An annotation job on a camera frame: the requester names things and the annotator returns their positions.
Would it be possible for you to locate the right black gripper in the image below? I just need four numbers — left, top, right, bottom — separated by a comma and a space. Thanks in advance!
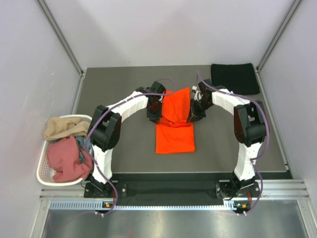
186, 98, 213, 124

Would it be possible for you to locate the orange t shirt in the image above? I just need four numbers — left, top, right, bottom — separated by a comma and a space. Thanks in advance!
156, 87, 195, 154

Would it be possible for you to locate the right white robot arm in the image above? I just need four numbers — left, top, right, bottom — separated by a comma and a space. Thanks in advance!
187, 79, 268, 196

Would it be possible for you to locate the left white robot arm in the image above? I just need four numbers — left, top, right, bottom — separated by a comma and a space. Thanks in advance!
87, 81, 166, 197

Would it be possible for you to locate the folded black t shirt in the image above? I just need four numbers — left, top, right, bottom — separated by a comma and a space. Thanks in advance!
211, 63, 260, 95

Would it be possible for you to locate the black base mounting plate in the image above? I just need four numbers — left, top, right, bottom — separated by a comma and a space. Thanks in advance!
84, 173, 260, 206

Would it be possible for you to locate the blue grey garment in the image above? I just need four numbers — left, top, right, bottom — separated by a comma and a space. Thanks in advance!
75, 136, 92, 164

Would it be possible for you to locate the beige t shirt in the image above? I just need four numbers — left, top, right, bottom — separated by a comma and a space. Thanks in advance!
43, 117, 90, 141

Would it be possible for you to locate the pink t shirt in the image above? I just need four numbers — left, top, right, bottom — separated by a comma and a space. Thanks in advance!
47, 135, 93, 183

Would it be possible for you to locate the white laundry basket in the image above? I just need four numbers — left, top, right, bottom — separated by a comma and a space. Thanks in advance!
36, 114, 93, 186

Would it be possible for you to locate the slotted cable duct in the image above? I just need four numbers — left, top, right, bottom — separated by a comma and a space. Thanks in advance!
50, 200, 247, 211

